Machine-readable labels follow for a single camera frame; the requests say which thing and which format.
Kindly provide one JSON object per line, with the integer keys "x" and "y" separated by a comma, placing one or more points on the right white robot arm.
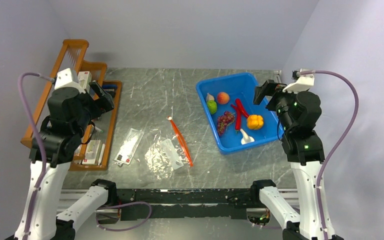
{"x": 297, "y": 113}

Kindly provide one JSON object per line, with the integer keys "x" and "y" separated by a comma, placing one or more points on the fake garlic bulb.
{"x": 209, "y": 97}

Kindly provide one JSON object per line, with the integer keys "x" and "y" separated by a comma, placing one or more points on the green fake fruit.
{"x": 212, "y": 106}

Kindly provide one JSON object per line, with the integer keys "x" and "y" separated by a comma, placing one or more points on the white blister pack card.
{"x": 128, "y": 147}

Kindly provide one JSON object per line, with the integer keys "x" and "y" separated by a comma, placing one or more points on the red fake chili pepper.
{"x": 241, "y": 108}

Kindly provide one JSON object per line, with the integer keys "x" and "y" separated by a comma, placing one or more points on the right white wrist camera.
{"x": 304, "y": 80}

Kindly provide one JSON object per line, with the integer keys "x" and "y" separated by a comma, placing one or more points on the white box with red label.
{"x": 84, "y": 78}

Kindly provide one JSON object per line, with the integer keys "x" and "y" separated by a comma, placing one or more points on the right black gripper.
{"x": 268, "y": 88}

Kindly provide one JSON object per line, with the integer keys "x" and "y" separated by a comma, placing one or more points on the yellow fake bell pepper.
{"x": 255, "y": 122}

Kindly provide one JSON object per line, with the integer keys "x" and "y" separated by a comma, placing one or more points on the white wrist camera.
{"x": 68, "y": 78}
{"x": 304, "y": 80}

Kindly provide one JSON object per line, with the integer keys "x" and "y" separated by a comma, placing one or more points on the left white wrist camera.
{"x": 68, "y": 78}

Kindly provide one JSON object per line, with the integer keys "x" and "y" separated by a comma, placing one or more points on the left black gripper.
{"x": 105, "y": 101}

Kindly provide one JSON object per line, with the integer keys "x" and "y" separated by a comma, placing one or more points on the fake peach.
{"x": 222, "y": 98}

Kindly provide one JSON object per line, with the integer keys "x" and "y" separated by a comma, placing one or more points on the blue plastic bin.
{"x": 239, "y": 85}

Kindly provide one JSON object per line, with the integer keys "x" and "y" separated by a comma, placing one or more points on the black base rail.
{"x": 231, "y": 203}

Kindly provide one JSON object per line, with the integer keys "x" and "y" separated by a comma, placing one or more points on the blue marker pens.
{"x": 111, "y": 89}

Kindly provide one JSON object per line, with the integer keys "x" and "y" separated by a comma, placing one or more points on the red fake grape bunch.
{"x": 223, "y": 121}

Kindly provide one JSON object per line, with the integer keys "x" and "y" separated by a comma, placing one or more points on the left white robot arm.
{"x": 46, "y": 172}

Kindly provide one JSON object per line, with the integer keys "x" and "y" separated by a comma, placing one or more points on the orange wooden rack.
{"x": 72, "y": 56}

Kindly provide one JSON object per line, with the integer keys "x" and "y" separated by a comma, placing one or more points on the fake mushroom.
{"x": 246, "y": 139}

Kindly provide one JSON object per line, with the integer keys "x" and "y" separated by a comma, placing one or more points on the clear zip top bag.
{"x": 162, "y": 152}

